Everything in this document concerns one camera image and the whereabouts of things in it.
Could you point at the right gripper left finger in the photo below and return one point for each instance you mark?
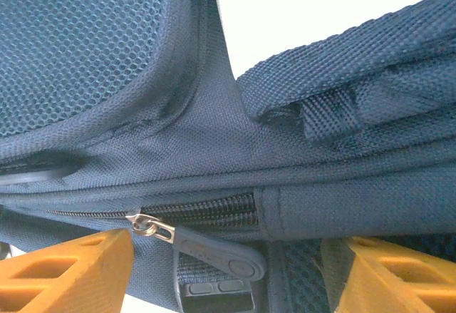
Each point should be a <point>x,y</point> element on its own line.
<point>107,266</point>

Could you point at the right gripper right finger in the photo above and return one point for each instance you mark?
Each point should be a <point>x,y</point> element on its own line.
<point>363,284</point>

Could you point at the navy blue student backpack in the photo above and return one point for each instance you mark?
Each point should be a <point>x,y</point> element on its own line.
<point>213,142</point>

